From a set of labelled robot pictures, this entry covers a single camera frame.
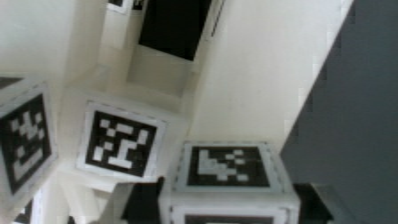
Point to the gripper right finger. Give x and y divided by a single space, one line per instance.
322 206

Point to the white chair back frame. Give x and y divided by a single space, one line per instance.
171 71

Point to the white marker cube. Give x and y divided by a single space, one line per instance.
228 187
27 142

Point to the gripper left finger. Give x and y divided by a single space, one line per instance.
132 206

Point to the white marker cube front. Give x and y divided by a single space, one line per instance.
27 142

